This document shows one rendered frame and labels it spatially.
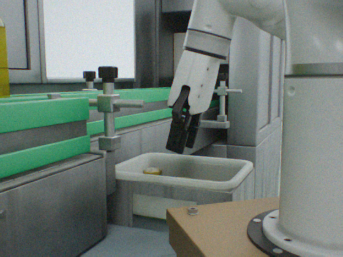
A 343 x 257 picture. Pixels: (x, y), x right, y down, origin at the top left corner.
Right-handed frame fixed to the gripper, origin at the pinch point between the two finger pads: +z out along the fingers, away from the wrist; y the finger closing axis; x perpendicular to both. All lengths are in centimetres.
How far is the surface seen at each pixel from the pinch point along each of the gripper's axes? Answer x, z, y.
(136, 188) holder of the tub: -2.6, 7.8, 9.0
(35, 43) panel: -37.5, -8.6, -3.3
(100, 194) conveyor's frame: -5.2, 8.0, 15.4
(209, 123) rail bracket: -8, 5, -50
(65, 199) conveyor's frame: -5.9, 6.5, 23.2
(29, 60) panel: -37.0, -4.9, -1.7
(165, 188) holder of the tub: 2.1, 6.0, 9.1
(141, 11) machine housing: -44, -23, -59
